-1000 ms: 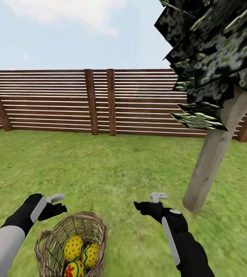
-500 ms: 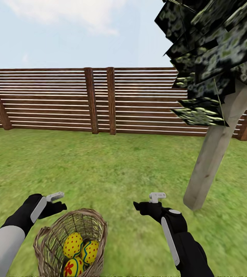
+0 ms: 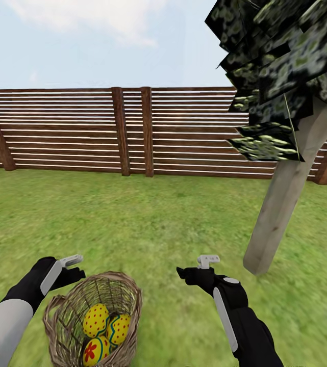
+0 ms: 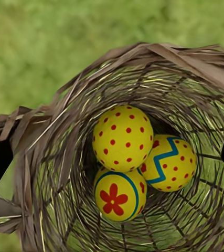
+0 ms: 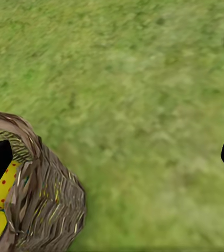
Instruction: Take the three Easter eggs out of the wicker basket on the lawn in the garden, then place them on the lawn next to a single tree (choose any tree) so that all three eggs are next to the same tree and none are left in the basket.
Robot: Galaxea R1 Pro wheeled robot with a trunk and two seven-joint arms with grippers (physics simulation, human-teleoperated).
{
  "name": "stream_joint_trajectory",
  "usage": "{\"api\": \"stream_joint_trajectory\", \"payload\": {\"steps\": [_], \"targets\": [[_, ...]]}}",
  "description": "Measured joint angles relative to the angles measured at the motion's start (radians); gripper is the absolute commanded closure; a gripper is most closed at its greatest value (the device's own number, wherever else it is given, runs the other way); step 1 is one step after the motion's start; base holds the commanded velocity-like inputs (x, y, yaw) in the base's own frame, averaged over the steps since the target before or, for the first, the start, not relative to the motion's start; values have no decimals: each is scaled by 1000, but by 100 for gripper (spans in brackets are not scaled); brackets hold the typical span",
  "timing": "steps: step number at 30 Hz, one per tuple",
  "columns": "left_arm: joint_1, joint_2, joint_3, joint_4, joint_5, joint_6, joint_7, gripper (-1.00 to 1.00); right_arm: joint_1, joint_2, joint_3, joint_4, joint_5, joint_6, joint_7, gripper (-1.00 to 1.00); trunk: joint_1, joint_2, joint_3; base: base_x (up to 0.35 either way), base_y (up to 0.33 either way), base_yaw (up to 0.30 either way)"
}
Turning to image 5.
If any wicker basket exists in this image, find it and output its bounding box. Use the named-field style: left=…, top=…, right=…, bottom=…
left=0, top=112, right=87, bottom=252

